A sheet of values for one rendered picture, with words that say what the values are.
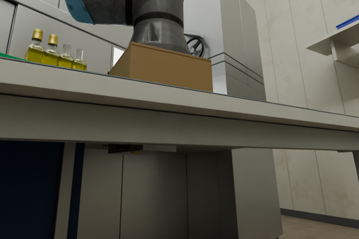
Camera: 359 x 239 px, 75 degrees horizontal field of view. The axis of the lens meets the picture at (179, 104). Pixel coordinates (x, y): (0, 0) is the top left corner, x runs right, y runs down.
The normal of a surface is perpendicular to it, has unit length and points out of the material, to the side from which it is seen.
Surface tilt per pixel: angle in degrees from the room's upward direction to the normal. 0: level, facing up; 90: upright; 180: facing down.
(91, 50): 90
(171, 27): 75
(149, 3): 93
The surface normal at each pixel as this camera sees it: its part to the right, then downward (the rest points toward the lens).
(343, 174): -0.87, -0.11
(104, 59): 0.75, -0.19
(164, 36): 0.22, -0.49
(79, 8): 0.05, 0.73
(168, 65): 0.49, -0.24
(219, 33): -0.66, -0.18
